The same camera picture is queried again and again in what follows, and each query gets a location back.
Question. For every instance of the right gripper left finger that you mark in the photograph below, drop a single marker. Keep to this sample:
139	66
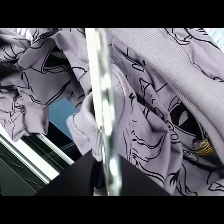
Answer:
75	180

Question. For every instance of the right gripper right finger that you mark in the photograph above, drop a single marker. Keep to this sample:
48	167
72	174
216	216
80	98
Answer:
138	183

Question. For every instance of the lilac printed long-sleeved shirt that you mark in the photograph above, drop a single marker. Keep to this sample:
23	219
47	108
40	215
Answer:
156	83

